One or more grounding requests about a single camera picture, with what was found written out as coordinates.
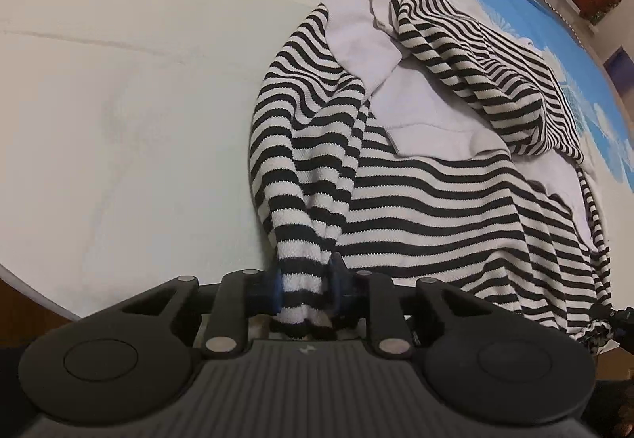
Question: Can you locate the black white striped hooded garment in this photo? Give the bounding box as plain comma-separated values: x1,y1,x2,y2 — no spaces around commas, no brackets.
249,0,615,350

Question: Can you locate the purple box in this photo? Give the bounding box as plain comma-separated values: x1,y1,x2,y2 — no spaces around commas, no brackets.
604,46,634,97

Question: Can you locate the blue white patterned bedspread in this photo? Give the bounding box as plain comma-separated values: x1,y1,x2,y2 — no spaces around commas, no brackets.
1,0,633,319

